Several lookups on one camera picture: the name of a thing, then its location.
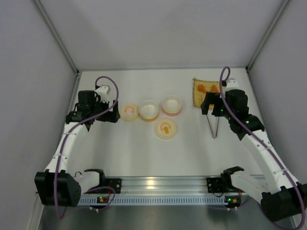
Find aluminium mounting rail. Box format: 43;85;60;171
77;175;265;206

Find fried food piece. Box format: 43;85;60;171
211;85;219;93

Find bamboo mat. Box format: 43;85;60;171
192;78;220;108

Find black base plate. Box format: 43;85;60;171
104;178;122;194
206;177;224;194

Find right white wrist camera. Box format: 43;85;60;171
224;78;239;92

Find cream lid pink handle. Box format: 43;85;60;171
120;103;139;122

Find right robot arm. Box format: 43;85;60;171
201;90;307;222

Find round orange food piece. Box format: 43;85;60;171
197;84;207;93

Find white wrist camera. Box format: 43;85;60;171
224;78;239;92
95;85;111;102

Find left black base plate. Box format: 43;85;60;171
104;178;122;194

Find orange lunch bowl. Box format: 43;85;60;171
139;100;160;122

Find pink lunch bowl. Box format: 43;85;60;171
162;95;182;116

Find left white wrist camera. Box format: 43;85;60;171
95;85;111;102

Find cream lid orange handle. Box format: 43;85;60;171
155;119;177;139

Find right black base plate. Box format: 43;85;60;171
206;177;224;194

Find metal tongs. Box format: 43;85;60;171
205;115;220;139

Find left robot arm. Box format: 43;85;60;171
35;85;120;207

